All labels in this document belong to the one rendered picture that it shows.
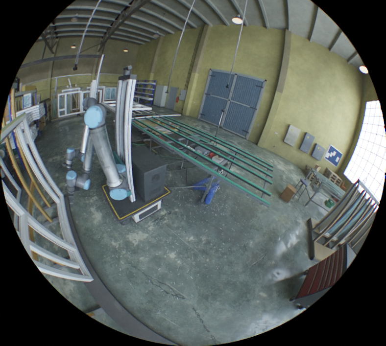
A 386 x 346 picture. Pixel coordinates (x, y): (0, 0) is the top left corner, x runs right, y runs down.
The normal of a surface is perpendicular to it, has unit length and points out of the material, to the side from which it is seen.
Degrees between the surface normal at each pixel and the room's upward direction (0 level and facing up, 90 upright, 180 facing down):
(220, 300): 0
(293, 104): 90
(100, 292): 0
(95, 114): 83
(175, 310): 0
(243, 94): 90
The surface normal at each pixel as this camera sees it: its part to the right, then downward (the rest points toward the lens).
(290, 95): -0.60, 0.25
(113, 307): 0.22, -0.86
